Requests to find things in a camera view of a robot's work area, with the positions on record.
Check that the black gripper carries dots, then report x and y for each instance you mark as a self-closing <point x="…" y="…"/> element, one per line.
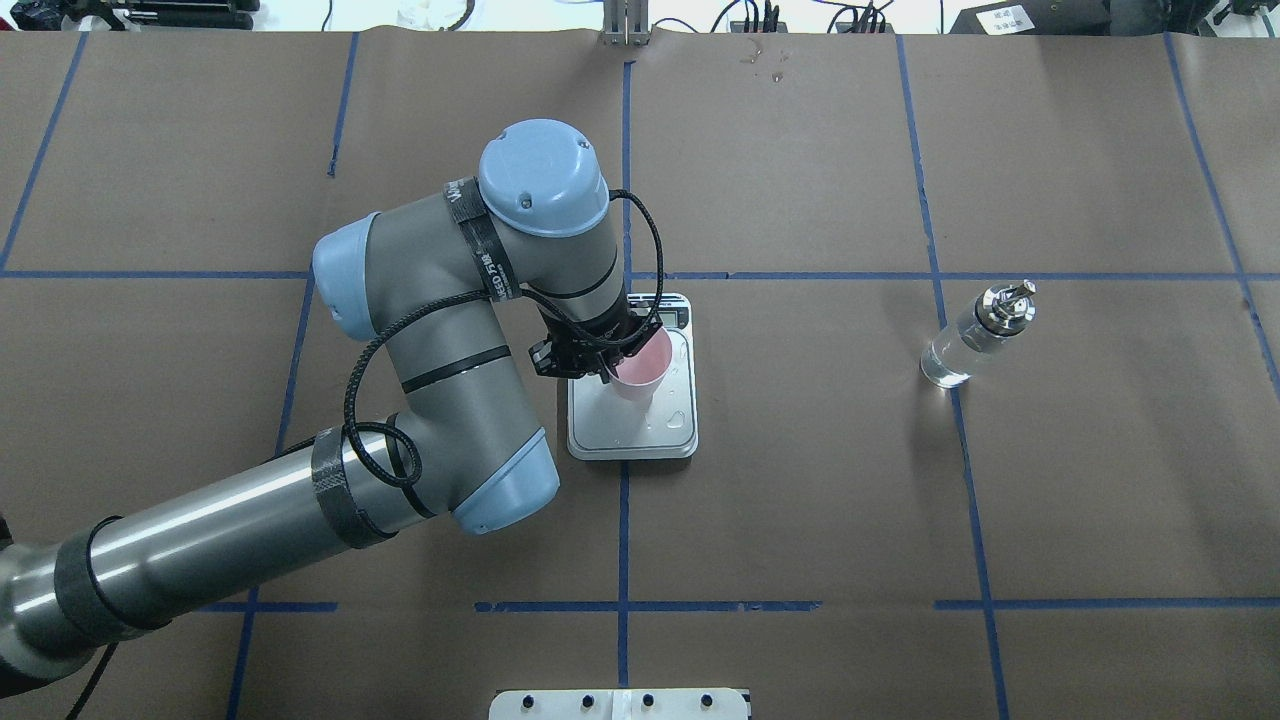
<point x="590" y="330"/>

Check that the glass sauce bottle steel cap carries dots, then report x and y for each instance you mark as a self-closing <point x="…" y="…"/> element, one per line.
<point x="995" y="317"/>

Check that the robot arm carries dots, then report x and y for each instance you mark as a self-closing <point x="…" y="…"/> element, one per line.
<point x="435" y="417"/>

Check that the digital kitchen scale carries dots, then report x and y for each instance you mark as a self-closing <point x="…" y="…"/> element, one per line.
<point x="664" y="423"/>

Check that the black box white label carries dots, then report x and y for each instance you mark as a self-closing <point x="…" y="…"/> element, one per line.
<point x="1056" y="18"/>

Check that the aluminium frame post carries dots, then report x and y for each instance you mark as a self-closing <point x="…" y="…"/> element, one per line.
<point x="626" y="23"/>

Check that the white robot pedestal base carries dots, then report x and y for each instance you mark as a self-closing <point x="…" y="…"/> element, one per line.
<point x="623" y="703"/>

